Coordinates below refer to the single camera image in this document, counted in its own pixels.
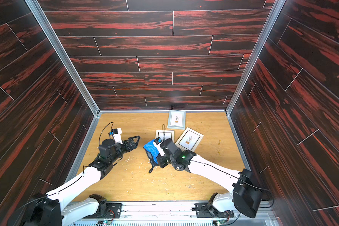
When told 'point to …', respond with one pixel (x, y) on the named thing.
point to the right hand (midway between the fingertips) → (160, 154)
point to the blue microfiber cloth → (150, 147)
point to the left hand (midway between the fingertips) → (136, 138)
